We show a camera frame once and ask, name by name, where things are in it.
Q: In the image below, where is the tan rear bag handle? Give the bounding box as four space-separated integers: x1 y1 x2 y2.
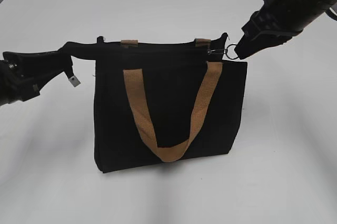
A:
120 38 212 48

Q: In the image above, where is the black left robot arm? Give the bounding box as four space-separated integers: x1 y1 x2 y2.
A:
1 42 95 105

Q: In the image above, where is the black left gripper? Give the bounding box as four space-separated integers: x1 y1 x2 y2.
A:
2 42 98 102

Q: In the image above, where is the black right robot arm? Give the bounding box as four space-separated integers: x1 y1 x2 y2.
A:
234 0 336 59

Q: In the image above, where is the tan bag handle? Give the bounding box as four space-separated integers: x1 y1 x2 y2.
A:
123 62 223 162
120 38 212 48

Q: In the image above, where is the silver zipper pull clip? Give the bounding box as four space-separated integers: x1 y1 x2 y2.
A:
207 44 239 60

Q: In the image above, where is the black canvas tote bag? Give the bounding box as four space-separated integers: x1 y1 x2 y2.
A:
90 33 247 173

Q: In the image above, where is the tan front bag handle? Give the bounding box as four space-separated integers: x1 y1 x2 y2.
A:
123 62 223 162

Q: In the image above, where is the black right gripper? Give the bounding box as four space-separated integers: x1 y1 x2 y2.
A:
234 0 311 59

